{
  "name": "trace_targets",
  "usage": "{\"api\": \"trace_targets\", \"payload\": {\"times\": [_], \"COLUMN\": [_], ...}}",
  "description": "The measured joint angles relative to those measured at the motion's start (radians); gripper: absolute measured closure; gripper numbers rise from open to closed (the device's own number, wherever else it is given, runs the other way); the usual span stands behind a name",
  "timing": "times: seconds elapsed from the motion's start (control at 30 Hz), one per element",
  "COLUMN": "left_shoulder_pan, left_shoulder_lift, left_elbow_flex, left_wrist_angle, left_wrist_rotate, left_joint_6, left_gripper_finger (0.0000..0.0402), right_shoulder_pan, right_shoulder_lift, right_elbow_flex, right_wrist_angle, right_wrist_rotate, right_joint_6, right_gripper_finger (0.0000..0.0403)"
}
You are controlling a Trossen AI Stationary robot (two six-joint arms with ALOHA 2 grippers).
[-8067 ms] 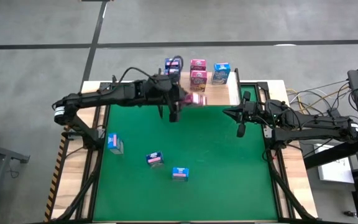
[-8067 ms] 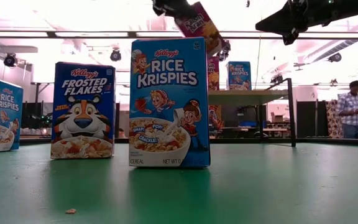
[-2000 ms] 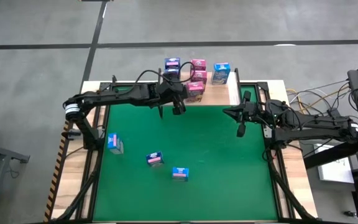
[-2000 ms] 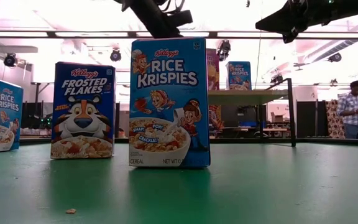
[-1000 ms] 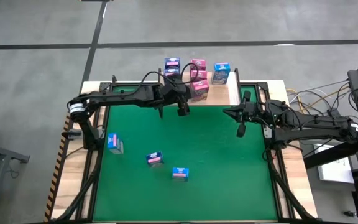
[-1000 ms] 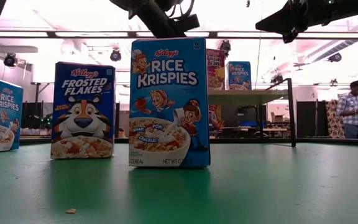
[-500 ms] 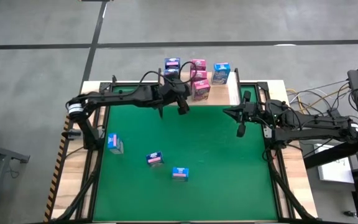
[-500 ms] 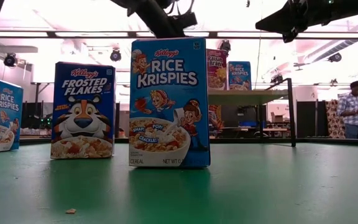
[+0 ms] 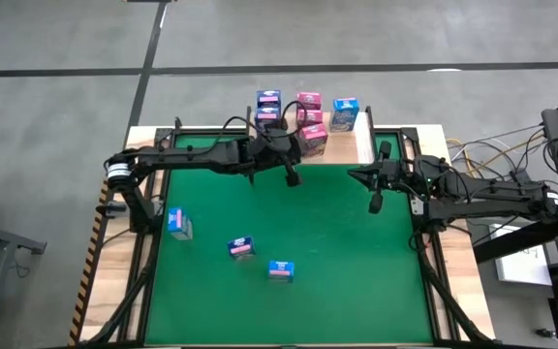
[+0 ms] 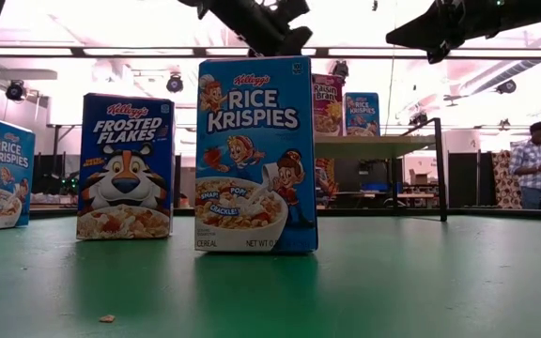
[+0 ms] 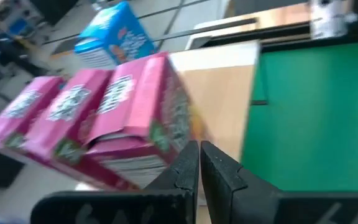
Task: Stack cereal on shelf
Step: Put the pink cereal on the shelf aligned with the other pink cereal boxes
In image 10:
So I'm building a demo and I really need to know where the background work table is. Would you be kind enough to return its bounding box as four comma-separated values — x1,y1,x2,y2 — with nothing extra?
334,190,436,209

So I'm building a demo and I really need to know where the person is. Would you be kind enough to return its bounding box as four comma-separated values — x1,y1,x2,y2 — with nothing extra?
508,120,541,210

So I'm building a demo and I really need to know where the black partition panel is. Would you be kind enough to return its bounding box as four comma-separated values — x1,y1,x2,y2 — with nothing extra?
447,150,492,208

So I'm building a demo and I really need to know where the green felt table mat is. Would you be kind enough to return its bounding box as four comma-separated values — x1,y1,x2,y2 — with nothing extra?
0,215,541,338

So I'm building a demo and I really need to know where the Frosted Flakes cereal box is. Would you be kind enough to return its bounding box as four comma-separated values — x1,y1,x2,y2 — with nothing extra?
75,92,177,241

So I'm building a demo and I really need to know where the Rice Krispies cereal box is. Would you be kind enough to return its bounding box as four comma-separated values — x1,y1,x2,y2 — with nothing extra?
344,91,381,138
193,54,319,254
0,116,37,232

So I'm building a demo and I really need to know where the Raisin Bran cereal box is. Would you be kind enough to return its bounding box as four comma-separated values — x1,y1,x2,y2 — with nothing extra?
312,73,346,138

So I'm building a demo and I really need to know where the small cardboard box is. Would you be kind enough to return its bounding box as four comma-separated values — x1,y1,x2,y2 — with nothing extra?
409,168,434,187

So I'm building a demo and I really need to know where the brown spotted fabric divider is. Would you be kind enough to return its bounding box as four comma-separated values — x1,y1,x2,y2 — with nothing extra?
491,149,524,210

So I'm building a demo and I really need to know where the black ceiling spotlight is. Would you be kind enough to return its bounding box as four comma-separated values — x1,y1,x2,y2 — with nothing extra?
330,59,349,79
5,79,28,102
165,72,185,94
494,78,518,96

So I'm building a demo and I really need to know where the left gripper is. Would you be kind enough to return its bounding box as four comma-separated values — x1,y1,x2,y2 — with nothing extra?
241,0,314,57

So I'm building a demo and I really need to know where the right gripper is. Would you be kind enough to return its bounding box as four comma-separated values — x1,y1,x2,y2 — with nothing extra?
385,0,504,65

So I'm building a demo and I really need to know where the orange patterned object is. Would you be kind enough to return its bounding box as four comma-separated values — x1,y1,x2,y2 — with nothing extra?
316,158,338,198

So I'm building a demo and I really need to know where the black aluminium table frame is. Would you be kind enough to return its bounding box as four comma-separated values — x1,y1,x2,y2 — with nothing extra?
0,205,541,222

